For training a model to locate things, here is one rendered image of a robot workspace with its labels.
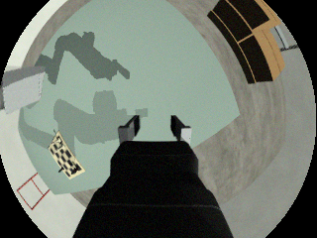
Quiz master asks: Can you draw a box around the black and cream chessboard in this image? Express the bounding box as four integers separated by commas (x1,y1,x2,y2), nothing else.
49,131,86,179

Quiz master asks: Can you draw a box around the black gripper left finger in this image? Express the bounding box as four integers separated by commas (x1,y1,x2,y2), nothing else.
118,115,140,145

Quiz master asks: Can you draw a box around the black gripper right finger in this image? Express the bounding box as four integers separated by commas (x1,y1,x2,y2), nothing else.
170,115,192,146

